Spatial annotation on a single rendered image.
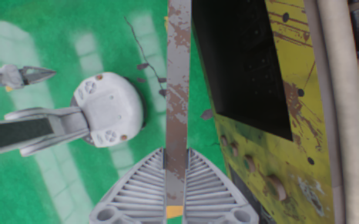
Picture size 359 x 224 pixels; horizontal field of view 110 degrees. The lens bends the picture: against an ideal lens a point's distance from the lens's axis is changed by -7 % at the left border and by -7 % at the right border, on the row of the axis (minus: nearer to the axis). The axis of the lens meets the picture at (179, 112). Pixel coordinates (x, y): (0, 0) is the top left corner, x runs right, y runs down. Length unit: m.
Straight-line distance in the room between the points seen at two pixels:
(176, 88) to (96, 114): 1.13
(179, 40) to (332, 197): 0.28
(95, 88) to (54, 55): 0.81
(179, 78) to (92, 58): 1.54
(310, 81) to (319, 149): 0.09
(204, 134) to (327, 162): 1.26
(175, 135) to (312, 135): 0.18
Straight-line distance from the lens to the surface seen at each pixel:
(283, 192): 0.38
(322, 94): 0.23
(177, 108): 0.16
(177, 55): 0.16
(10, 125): 0.88
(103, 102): 1.23
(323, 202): 0.30
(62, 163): 1.98
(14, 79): 0.88
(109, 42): 1.63
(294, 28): 0.24
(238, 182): 0.80
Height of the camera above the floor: 1.38
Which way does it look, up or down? 85 degrees down
